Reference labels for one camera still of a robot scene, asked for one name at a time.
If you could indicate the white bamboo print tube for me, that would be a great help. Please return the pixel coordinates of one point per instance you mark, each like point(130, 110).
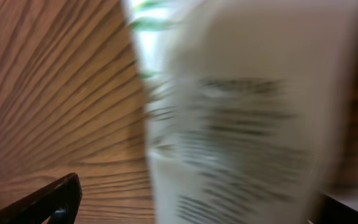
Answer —
point(244, 105)

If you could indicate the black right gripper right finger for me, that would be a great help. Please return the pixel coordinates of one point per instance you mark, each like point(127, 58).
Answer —
point(331, 211)

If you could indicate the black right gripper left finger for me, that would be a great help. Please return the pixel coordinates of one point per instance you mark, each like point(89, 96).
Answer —
point(57, 202)

